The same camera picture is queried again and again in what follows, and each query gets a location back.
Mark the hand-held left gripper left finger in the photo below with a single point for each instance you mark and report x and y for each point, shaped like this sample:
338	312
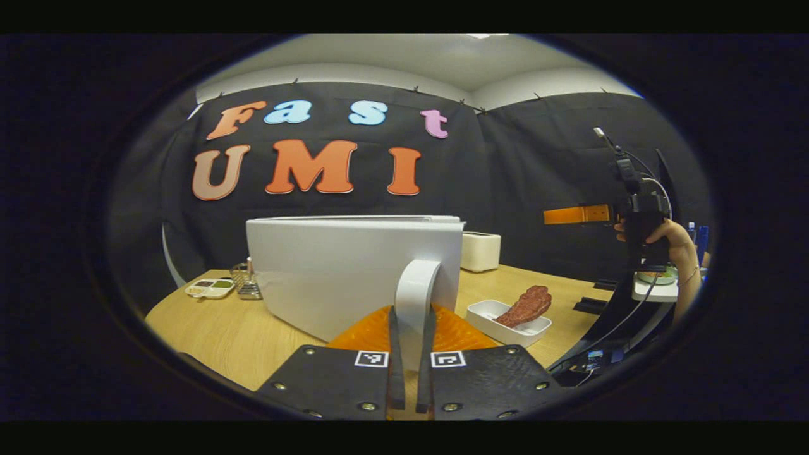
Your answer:
328	385

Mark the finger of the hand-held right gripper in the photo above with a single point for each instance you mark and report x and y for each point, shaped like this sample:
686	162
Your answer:
575	215

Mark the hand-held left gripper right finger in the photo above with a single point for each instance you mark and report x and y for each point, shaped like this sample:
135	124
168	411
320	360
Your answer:
486	385

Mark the reddish brown meat piece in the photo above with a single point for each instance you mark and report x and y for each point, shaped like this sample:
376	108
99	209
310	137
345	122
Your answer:
524	306

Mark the white microwave oven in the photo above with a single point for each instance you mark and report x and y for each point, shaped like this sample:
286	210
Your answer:
328	272

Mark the blue bottle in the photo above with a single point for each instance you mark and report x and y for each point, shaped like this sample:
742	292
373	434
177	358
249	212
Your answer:
702	243

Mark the white plastic tray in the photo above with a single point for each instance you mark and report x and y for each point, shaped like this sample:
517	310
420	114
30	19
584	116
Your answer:
485	313

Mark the black flat block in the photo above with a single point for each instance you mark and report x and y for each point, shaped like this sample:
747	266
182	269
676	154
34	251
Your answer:
589	306
605	284

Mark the white stand with green bowl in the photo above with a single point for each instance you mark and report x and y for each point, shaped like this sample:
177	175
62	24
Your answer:
657	289

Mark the white toaster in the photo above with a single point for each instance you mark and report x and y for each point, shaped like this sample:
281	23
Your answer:
480	251

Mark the small lit screen device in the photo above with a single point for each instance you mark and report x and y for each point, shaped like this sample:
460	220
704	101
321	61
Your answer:
594	361

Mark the white divided sauce dish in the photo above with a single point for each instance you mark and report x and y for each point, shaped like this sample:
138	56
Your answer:
210	288

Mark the ceiling light panel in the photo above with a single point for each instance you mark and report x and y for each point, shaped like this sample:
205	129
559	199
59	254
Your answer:
488	36

